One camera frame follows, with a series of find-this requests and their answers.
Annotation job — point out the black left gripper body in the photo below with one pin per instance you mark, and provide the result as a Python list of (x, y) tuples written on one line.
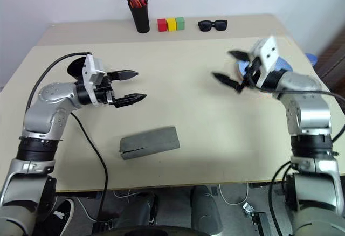
[(104, 91)]

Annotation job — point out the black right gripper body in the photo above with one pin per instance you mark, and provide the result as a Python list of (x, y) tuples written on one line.
[(252, 71)]

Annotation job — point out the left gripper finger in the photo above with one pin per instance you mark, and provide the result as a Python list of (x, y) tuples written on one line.
[(122, 75), (129, 100)]

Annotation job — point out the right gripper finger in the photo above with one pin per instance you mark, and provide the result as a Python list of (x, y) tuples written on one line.
[(226, 80), (240, 55)]

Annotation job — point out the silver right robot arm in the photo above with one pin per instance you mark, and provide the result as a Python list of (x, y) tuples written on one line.
[(310, 112)]

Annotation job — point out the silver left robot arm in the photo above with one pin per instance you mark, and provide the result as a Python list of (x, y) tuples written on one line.
[(45, 112)]

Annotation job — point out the grey felt glasses case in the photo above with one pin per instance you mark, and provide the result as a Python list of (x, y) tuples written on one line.
[(151, 141)]

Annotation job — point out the black pen cup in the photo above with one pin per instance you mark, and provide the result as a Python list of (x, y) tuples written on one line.
[(141, 20)]

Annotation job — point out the blue plate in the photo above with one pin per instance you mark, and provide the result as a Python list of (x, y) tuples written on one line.
[(283, 64)]

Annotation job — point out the black sunglasses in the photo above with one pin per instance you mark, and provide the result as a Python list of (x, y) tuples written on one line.
[(206, 26)]

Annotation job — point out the small blue round object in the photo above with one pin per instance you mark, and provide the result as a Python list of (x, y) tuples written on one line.
[(311, 58)]

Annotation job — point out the red wooden block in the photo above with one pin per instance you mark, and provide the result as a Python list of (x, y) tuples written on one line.
[(162, 26)]

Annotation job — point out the green wooden block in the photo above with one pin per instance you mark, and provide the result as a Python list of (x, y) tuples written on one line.
[(180, 23)]

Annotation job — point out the yellow wooden block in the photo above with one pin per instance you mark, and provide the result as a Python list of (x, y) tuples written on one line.
[(171, 25)]

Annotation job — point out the dark brown wooden cabinet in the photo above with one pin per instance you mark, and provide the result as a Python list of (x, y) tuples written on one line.
[(334, 63)]

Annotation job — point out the dark rounded shape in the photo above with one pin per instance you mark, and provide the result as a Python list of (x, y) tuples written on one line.
[(140, 209)]

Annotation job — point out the black white sneaker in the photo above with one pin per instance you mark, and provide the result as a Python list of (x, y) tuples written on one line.
[(63, 211)]

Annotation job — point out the grey rounded shape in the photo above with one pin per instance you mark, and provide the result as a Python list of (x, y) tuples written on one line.
[(206, 209)]

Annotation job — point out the metal clamp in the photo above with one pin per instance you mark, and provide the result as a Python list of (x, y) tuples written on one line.
[(248, 209)]

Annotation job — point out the black round base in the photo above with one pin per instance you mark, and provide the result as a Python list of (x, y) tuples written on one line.
[(156, 232)]

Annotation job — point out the black box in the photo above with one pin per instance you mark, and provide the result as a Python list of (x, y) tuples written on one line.
[(260, 223)]

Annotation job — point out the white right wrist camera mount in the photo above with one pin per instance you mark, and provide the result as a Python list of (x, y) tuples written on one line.
[(269, 52)]

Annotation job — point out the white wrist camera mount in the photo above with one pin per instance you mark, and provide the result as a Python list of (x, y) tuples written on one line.
[(269, 52), (90, 69)]

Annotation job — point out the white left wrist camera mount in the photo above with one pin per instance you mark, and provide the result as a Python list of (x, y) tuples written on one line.
[(90, 69)]

